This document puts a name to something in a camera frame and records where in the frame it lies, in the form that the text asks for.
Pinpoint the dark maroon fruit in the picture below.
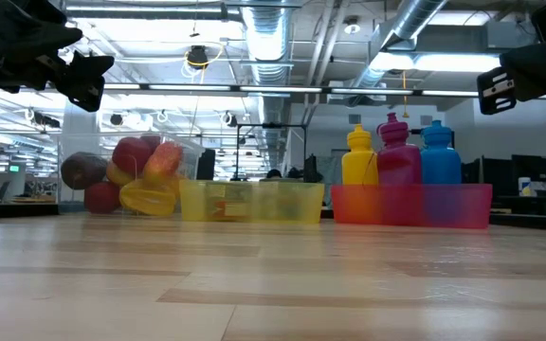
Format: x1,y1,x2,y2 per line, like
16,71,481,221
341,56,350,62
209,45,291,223
60,151,109,190

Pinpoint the black background desk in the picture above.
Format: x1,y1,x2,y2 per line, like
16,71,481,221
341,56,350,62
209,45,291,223
490,193,546,215

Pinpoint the black computer monitor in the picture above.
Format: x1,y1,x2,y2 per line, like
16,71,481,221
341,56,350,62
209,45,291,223
461,156,515,197
511,153,546,184

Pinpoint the red round fruit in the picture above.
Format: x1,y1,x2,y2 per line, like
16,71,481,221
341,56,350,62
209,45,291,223
82,181,122,215
111,136,154,174

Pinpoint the yellow plastic bin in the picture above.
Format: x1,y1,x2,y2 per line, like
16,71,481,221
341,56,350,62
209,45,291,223
178,179,326,224

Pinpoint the yellow star fruit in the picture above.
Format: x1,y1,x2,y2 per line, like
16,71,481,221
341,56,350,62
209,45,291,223
118,178,178,218

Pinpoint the yellow squeeze bottle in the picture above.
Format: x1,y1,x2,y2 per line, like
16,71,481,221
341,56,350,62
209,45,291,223
340,123,380,187

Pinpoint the black chair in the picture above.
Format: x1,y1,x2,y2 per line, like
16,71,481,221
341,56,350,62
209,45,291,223
195,149,216,181

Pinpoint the clear plastic bin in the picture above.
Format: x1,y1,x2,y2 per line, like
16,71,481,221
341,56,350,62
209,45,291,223
56,131,207,218

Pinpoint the silver ventilation duct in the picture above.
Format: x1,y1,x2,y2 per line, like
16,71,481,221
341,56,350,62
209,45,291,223
348,0,449,91

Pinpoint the red plastic bin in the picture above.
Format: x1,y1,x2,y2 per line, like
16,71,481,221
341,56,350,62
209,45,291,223
330,183,494,230

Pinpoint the blue squeeze bottle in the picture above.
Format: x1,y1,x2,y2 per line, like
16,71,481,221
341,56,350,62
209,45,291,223
419,119,463,187

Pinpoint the overhead light bar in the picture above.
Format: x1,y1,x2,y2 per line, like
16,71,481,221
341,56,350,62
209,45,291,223
101,82,481,97

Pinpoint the purple squeeze bottle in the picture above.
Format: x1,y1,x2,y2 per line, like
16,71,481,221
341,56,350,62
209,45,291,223
375,112,424,187

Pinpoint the large round ventilation duct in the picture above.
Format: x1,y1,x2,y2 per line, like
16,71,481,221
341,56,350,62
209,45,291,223
242,0,298,86

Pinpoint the black hanging camera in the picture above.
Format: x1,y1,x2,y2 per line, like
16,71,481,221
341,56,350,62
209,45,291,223
186,45,210,71

